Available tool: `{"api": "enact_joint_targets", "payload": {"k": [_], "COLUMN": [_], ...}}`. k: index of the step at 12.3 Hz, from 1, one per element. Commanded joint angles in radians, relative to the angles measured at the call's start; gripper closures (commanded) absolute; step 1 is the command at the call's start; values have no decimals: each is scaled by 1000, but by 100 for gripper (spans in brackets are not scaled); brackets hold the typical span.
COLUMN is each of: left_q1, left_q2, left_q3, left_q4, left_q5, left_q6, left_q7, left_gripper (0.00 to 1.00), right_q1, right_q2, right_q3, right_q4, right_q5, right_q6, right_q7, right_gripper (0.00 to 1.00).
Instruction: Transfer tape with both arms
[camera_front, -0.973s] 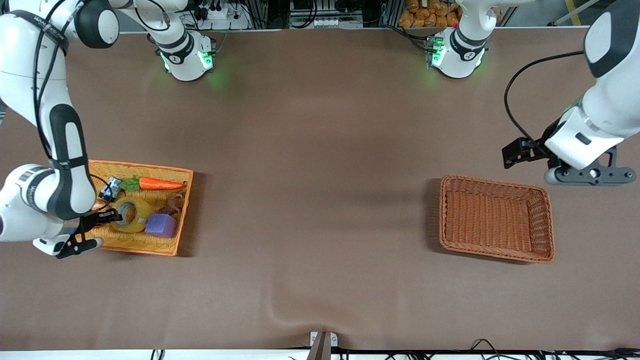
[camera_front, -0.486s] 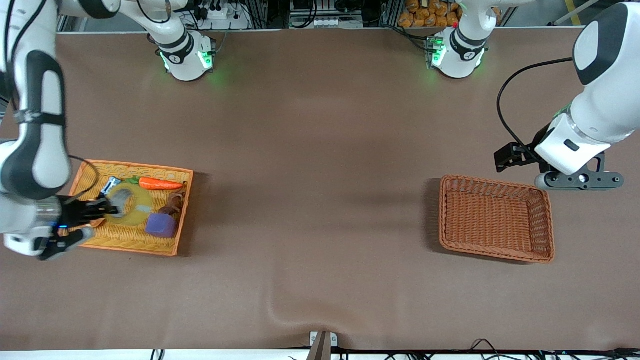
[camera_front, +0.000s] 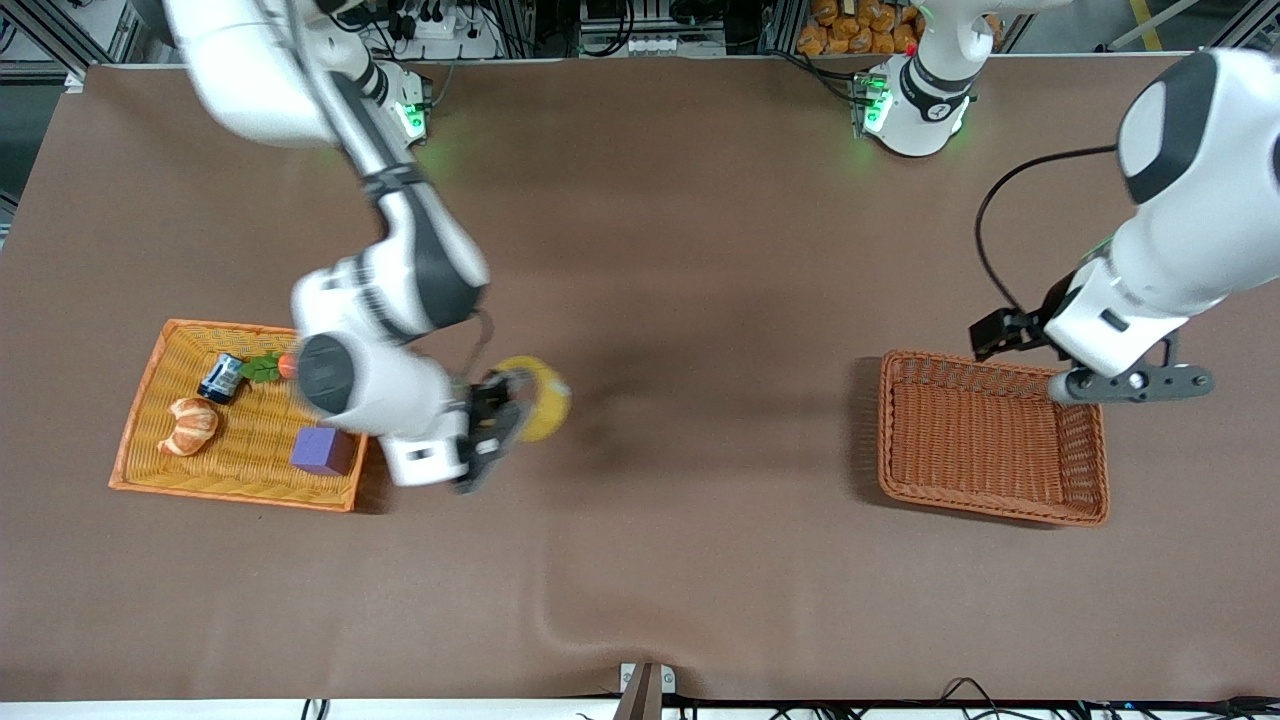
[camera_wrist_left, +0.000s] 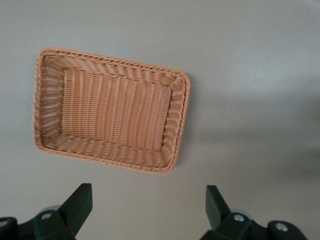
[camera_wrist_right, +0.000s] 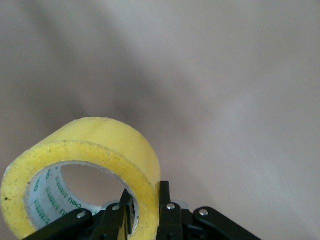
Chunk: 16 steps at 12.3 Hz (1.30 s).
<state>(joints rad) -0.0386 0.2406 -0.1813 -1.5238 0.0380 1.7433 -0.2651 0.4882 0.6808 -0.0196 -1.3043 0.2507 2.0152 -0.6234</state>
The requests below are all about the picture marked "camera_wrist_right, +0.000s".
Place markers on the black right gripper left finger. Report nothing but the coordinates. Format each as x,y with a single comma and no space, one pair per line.
112,222

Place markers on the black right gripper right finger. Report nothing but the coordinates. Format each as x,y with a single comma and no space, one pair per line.
172,217

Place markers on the yellow tape roll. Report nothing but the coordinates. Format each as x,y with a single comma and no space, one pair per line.
140,175

